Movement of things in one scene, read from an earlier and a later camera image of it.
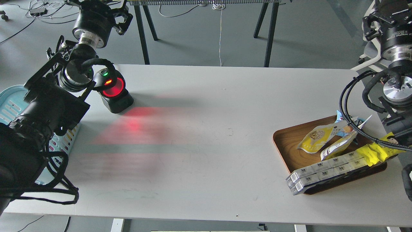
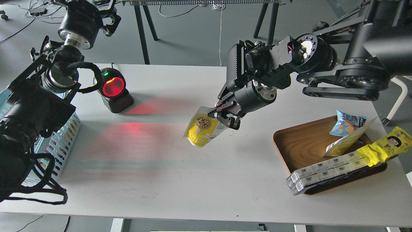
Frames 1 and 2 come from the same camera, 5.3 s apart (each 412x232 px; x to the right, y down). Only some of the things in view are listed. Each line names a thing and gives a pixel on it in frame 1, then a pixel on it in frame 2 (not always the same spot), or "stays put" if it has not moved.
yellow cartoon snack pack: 374,152 stays put
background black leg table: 137,3 stays put
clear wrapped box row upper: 294,177 stays put
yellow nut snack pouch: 317,137 → 202,127
